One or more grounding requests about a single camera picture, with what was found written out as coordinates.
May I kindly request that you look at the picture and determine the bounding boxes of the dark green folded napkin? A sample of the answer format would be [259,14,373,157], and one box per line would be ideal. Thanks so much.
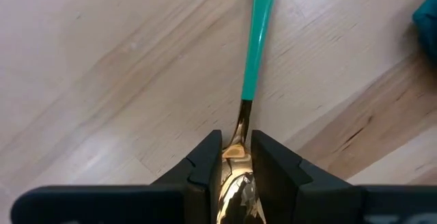
[412,0,437,64]

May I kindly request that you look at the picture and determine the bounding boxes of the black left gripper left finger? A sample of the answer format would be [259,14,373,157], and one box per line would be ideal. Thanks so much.
[10,130,223,224]

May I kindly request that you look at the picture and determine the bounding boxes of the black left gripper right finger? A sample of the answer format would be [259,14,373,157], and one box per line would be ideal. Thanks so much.
[251,130,437,224]

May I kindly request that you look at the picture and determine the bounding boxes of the gold spoon with green handle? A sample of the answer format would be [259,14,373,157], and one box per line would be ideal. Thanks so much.
[216,0,281,224]

